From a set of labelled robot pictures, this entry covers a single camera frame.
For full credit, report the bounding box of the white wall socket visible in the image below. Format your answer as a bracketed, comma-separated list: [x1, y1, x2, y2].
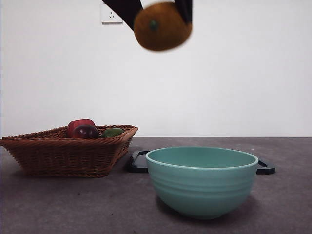
[101, 3, 123, 25]

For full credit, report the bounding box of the teal ribbed bowl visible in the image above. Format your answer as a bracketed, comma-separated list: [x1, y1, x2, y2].
[145, 146, 259, 220]

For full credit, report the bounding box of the brown kiwi fruit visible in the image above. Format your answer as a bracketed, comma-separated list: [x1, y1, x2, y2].
[133, 1, 193, 52]

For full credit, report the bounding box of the red apple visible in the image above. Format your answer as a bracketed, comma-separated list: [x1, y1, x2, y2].
[67, 119, 97, 137]

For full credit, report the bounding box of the dark purple plum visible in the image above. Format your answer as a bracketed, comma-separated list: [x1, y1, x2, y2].
[72, 124, 100, 139]

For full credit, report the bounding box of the dark rectangular tray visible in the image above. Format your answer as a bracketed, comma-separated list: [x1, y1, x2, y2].
[124, 150, 276, 175]

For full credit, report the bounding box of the brown wicker basket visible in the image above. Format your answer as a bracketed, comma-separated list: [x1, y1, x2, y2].
[0, 125, 139, 179]

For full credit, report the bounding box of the green avocado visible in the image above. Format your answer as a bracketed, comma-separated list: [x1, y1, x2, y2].
[101, 128, 125, 138]

